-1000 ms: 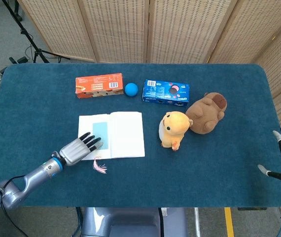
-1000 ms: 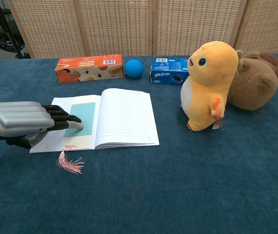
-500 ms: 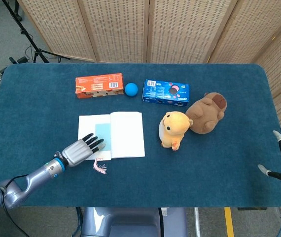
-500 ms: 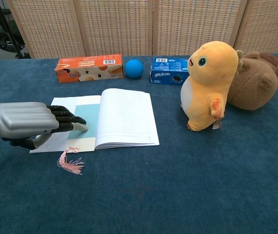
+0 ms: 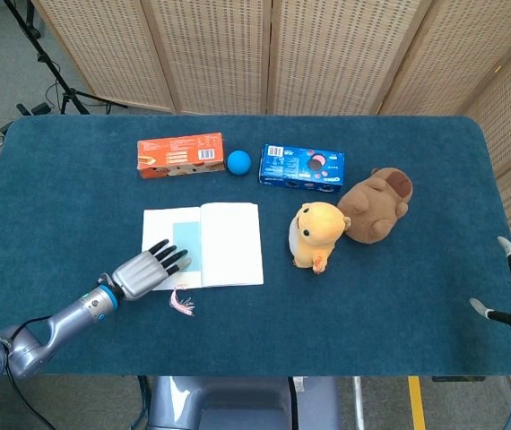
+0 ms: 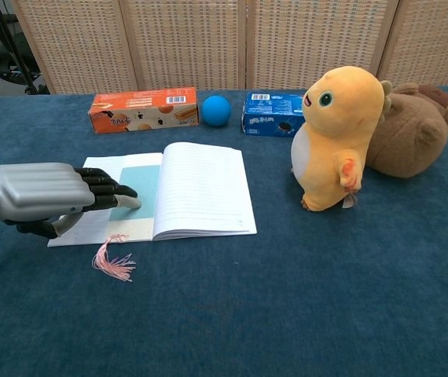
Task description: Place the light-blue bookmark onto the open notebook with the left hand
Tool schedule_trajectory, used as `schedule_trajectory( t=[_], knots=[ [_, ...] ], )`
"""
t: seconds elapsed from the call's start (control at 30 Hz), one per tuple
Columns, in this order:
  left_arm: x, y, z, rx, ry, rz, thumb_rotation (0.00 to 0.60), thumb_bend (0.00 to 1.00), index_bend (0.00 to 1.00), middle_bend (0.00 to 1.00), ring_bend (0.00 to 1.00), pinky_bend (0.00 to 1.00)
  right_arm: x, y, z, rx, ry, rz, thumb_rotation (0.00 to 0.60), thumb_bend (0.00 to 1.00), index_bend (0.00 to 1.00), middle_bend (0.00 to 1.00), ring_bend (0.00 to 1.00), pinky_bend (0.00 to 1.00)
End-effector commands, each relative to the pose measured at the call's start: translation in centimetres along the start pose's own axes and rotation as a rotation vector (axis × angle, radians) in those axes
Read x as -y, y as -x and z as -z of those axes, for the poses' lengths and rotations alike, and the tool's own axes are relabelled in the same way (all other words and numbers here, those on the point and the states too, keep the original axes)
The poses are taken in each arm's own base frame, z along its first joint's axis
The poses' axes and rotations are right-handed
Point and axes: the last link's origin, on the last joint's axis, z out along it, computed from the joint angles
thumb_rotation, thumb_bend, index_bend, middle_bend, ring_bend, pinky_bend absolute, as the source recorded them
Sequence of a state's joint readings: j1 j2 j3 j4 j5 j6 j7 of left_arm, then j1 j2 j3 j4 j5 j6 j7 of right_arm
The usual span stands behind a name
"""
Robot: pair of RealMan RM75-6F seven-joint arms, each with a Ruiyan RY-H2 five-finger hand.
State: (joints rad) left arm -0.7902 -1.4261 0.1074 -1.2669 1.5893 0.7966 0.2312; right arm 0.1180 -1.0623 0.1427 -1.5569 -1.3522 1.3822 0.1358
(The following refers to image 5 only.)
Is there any dark blue tablecloth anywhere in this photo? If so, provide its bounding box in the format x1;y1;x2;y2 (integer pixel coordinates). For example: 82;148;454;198
0;115;511;377

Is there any blue Oreo cookie box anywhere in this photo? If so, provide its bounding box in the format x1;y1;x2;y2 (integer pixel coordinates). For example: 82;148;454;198
257;143;346;194

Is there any orange biscuit box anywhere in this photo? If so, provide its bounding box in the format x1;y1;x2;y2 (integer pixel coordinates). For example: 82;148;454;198
136;132;226;180

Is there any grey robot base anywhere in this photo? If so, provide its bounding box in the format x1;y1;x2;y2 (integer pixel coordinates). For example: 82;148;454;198
147;375;342;430

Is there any cream blue bookmark pink tassel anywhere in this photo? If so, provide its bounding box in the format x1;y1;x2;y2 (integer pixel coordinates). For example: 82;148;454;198
168;220;204;317

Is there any yellow plush toy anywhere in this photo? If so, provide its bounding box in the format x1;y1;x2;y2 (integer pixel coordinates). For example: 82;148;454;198
288;201;352;275

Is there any black office chair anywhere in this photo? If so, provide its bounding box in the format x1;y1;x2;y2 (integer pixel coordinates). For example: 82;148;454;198
0;0;42;40

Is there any blue ball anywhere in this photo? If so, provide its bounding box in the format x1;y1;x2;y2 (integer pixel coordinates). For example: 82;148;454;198
226;150;253;176

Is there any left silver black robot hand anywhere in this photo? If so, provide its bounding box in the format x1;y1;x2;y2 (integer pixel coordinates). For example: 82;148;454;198
110;238;193;301

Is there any brown plush capybara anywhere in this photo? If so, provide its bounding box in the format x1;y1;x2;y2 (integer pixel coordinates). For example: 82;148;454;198
336;167;414;245

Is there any black tripod stand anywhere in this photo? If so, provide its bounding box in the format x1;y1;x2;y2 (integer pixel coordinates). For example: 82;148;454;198
2;0;129;116

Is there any open white lined notebook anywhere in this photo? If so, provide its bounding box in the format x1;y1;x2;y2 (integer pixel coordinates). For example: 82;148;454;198
141;202;265;291

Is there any wooden woven folding screen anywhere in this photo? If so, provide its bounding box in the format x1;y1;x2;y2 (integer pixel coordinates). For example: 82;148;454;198
30;0;511;247

